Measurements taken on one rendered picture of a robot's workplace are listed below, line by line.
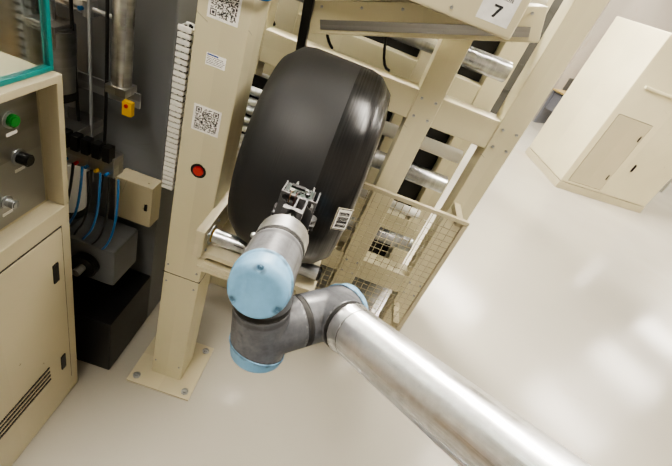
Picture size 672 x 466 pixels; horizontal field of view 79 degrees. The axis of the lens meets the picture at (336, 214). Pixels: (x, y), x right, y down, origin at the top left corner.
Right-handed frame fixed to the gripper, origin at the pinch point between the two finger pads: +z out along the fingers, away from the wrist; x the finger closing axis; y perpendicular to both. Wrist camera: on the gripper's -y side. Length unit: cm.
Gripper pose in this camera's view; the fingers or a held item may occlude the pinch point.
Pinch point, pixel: (301, 200)
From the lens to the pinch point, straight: 90.1
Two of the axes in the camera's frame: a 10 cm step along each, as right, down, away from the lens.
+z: 1.1, -4.3, 9.0
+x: -9.4, -3.5, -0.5
